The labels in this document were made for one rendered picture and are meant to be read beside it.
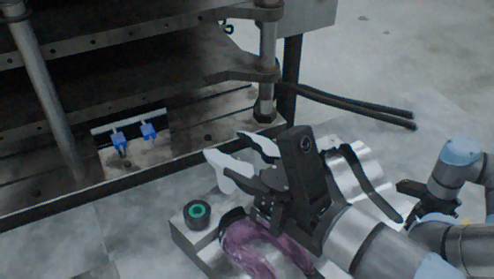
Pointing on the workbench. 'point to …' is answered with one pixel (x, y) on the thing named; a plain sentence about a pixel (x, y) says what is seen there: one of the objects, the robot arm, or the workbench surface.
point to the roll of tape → (197, 214)
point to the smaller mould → (101, 272)
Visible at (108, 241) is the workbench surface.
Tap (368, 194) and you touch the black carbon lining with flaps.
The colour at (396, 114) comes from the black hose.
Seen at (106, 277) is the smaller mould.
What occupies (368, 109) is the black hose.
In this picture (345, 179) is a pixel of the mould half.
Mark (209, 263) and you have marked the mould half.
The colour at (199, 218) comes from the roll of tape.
